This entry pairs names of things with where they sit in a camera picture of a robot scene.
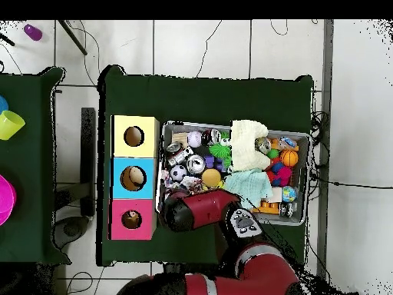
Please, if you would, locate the wooden box with three holes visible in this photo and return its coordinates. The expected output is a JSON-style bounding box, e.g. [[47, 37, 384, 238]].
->
[[110, 114, 161, 241]]

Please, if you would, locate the cream knitted cloth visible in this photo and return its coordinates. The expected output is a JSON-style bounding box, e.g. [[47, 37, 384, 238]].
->
[[230, 119, 272, 173]]

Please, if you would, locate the orange toy basketball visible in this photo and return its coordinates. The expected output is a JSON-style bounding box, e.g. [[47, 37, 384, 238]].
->
[[279, 150, 299, 167]]

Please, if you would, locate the silver crushed can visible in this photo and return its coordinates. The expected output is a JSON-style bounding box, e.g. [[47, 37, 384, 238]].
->
[[165, 141, 184, 157]]

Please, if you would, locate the green side table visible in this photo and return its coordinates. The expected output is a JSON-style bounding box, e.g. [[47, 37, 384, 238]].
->
[[0, 66, 71, 265]]

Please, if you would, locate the black cable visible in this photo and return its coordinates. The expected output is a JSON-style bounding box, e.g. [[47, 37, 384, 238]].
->
[[309, 174, 393, 191]]

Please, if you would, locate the lime green cup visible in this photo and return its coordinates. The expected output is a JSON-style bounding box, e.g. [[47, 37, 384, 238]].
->
[[0, 110, 27, 141]]

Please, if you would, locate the small purple bottle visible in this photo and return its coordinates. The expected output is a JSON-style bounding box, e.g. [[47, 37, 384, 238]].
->
[[23, 24, 44, 42]]

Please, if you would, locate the dark green table cloth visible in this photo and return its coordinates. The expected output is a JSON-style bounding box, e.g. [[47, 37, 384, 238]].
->
[[97, 64, 315, 271]]

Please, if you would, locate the small soccer ball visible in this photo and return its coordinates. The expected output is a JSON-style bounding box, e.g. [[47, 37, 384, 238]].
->
[[170, 164, 188, 182]]

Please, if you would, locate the black tripod leg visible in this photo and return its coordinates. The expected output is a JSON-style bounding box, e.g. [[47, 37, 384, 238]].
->
[[58, 20, 88, 56]]

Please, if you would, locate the mint green knitted cloth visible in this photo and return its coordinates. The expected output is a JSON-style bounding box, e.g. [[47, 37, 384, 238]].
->
[[223, 169, 274, 210]]

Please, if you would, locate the open silver can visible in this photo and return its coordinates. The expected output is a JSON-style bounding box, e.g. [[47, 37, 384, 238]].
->
[[187, 154, 206, 175]]

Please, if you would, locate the green spiky ball with eyes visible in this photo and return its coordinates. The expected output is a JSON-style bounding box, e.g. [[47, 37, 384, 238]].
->
[[208, 138, 233, 168]]

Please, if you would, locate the shallow clear mesh bin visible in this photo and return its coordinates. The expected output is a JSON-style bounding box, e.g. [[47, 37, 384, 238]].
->
[[156, 121, 311, 227]]

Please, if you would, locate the small globe ball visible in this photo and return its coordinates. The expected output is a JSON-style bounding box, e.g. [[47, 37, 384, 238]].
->
[[281, 187, 297, 204]]

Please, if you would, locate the pink disc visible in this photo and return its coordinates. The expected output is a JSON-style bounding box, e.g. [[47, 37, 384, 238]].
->
[[0, 174, 18, 227]]

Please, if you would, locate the white toy baseball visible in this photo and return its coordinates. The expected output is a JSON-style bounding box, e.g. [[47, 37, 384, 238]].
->
[[187, 131, 203, 148]]

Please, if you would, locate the toy burger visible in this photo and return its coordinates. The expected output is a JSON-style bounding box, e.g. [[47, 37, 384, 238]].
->
[[201, 168, 223, 189]]

